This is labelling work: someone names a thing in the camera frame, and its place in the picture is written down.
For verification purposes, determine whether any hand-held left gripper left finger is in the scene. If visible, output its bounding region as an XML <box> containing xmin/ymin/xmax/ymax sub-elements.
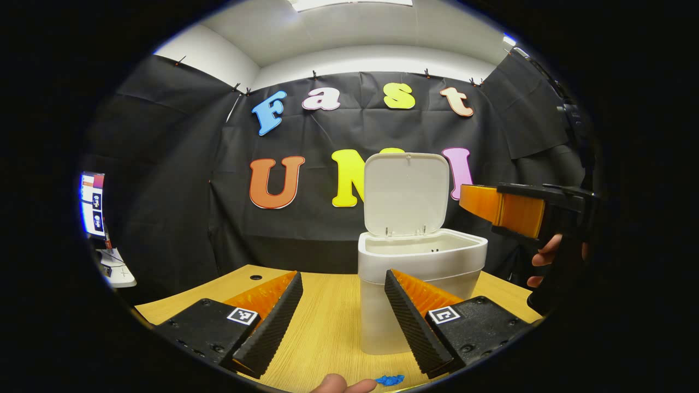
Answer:
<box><xmin>155</xmin><ymin>271</ymin><xmax>304</xmax><ymax>379</ymax></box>

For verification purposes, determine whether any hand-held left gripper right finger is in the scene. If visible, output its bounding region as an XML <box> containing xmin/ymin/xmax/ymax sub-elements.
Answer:
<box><xmin>384</xmin><ymin>269</ymin><xmax>532</xmax><ymax>380</ymax></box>

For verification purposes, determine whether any white desktop garbage bin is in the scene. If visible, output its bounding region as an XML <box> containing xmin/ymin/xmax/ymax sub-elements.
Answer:
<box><xmin>358</xmin><ymin>152</ymin><xmax>488</xmax><ymax>355</ymax></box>

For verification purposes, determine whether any wooden desktop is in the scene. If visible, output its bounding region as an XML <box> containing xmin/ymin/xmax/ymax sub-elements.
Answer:
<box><xmin>134</xmin><ymin>265</ymin><xmax>544</xmax><ymax>393</ymax></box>

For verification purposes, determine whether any black backdrop cloth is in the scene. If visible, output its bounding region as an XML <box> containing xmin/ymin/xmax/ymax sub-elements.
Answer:
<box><xmin>82</xmin><ymin>48</ymin><xmax>601</xmax><ymax>306</ymax></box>

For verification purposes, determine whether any white side desk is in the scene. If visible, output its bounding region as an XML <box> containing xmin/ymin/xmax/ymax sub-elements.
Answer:
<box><xmin>97</xmin><ymin>248</ymin><xmax>137</xmax><ymax>289</ymax></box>

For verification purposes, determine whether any computer monitor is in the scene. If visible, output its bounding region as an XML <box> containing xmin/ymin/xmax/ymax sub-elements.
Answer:
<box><xmin>80</xmin><ymin>172</ymin><xmax>106</xmax><ymax>240</ymax></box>

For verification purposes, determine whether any row of small cloth clips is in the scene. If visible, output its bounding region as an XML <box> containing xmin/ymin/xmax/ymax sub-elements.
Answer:
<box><xmin>175</xmin><ymin>48</ymin><xmax>514</xmax><ymax>96</ymax></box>

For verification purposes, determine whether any long ceiling light panel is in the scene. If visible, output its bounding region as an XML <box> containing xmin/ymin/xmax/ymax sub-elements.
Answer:
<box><xmin>289</xmin><ymin>0</ymin><xmax>413</xmax><ymax>12</ymax></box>

